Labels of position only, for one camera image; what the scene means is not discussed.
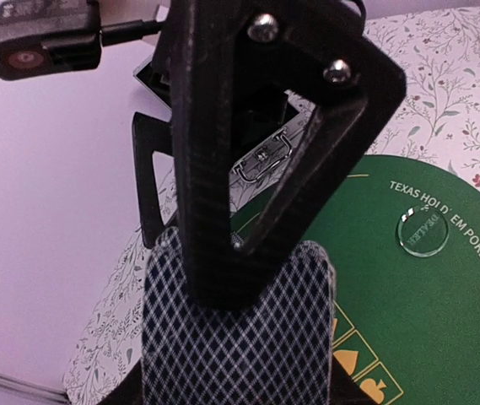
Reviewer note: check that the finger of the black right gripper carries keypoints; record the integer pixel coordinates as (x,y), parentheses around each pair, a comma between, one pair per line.
(223,52)
(150,135)

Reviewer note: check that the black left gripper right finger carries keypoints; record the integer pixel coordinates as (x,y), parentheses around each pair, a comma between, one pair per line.
(344,390)

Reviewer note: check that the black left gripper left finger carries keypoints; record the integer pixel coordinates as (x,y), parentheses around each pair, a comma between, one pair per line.
(130,391)

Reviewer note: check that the aluminium poker chip case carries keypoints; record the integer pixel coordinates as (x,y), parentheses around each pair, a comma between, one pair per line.
(266,145)

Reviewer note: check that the green round poker mat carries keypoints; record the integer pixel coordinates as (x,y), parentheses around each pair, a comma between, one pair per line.
(407,329)

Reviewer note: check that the clear dealer button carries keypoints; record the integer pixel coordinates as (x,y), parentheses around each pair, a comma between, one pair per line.
(422,231)

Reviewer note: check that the front aluminium rail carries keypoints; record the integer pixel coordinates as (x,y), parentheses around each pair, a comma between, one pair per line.
(32,391)

